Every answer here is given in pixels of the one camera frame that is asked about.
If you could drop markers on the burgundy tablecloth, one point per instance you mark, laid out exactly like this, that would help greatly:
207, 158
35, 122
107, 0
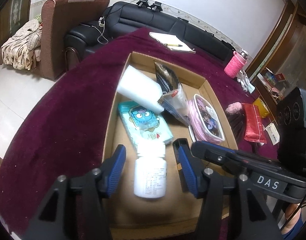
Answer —
68, 105

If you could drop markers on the person's right forearm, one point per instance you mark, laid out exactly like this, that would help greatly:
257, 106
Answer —
290, 217

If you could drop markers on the teal cartoon tissue pack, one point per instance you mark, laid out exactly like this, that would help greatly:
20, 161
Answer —
143, 125

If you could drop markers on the floral beige blanket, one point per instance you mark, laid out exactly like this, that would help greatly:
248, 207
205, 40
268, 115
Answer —
20, 45

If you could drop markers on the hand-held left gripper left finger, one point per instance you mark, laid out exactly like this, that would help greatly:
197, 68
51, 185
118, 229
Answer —
115, 172

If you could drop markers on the white foam block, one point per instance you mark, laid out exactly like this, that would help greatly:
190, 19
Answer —
138, 87

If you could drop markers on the colourful printed box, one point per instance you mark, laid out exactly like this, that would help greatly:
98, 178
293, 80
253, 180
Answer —
269, 76

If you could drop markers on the black snack packet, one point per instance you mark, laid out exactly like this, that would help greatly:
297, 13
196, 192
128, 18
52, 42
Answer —
165, 77

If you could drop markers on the cardboard box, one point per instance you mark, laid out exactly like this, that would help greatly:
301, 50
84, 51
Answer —
145, 212

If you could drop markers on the pink cartoon pencil case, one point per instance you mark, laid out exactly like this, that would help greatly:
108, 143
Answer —
205, 120

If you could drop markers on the clear zip bag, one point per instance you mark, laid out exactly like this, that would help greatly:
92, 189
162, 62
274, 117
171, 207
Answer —
176, 102

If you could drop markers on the white barcode box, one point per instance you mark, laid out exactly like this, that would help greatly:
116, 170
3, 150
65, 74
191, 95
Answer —
272, 133

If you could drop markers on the yellow black pen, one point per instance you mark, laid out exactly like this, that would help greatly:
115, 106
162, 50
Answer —
174, 45

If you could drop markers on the white notebook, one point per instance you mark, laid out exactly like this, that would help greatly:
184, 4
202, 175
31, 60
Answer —
168, 40

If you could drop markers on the red small box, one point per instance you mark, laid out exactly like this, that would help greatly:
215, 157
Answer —
280, 76

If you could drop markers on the white pill bottle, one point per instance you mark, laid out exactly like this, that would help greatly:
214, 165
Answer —
150, 177

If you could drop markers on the small flat black device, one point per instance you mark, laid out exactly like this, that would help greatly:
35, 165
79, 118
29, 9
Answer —
183, 19

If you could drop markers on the black leather sofa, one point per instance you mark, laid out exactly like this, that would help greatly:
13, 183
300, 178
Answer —
148, 20

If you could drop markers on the brown upholstered armchair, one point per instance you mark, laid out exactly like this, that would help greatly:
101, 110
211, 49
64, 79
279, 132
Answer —
55, 30

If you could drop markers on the white crumpled cloth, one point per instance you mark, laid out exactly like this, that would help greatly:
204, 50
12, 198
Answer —
245, 82

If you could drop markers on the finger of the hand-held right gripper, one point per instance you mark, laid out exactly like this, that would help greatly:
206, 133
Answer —
213, 155

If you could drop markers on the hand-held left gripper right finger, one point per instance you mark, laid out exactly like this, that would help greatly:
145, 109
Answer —
189, 172

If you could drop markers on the pink knit-sleeved bottle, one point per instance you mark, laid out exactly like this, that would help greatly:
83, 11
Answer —
234, 65

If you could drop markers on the wooden glass-panel door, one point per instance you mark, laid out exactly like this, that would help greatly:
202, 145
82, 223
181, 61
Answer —
15, 10

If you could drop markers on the yellow tape roll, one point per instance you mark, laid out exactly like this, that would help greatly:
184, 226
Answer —
260, 106

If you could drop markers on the red foil packet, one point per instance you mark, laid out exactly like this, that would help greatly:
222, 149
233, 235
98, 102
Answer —
253, 125

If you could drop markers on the wooden cabinet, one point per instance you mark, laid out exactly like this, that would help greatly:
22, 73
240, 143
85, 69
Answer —
290, 17

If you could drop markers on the pink fluffy pompom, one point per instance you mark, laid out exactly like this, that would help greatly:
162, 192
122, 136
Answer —
233, 107

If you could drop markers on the black clamp device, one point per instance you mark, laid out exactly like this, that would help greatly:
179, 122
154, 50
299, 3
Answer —
156, 6
142, 3

